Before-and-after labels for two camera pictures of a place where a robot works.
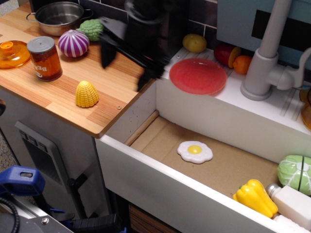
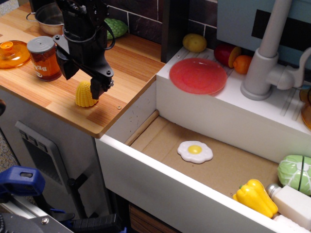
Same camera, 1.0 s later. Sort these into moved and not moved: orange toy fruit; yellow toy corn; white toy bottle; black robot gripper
Moved: black robot gripper
Not moved: white toy bottle; orange toy fruit; yellow toy corn
